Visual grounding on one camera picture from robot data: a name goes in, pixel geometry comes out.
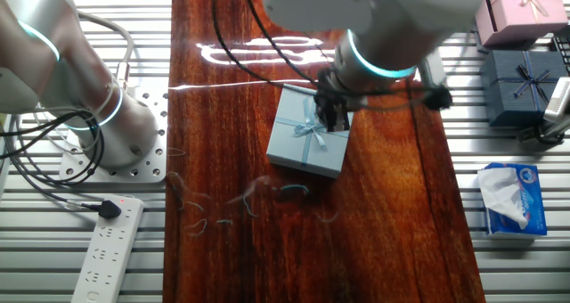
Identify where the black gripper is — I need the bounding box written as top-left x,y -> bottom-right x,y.
313,70 -> 358,133

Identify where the light blue ribboned casing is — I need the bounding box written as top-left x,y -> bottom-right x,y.
265,83 -> 355,179

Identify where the dark blue gift box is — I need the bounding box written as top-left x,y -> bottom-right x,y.
479,49 -> 570,128

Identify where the pink gift box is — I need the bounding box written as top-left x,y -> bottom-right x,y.
474,0 -> 570,51

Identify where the glossy brown wooden board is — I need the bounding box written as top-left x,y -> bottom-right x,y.
162,0 -> 487,303

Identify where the blue tissue pack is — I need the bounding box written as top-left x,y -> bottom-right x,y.
476,162 -> 549,240

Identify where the black keyboard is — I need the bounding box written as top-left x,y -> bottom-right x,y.
551,35 -> 570,78

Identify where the black power plug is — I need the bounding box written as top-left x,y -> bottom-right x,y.
82,199 -> 123,220

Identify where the white power strip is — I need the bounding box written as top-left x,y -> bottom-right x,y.
70,195 -> 146,303

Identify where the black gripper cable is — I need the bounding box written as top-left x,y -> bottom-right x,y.
211,0 -> 322,88
241,0 -> 324,85

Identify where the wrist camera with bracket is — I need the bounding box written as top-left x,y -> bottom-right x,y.
418,53 -> 454,112

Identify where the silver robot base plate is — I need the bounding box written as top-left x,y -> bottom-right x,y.
59,78 -> 169,184

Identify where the grey cable with metal connector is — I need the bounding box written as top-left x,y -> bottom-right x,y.
72,9 -> 135,91

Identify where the black cable bundle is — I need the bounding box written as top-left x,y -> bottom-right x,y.
0,101 -> 110,209

